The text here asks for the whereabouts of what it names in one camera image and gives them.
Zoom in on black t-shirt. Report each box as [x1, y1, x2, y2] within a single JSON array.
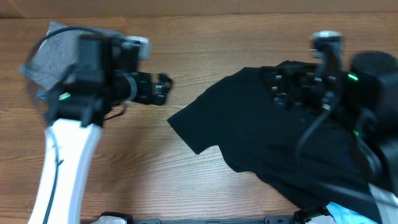
[[168, 67, 381, 222]]

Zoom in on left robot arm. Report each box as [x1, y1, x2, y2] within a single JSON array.
[[29, 34, 172, 223]]

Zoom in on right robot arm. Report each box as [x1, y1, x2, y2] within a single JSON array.
[[261, 50, 397, 223]]

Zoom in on folded grey shorts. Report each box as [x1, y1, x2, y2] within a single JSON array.
[[19, 21, 125, 95]]

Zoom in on light blue printed t-shirt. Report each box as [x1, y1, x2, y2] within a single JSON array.
[[326, 202, 377, 224]]

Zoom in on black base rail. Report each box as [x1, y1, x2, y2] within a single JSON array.
[[80, 211, 327, 224]]

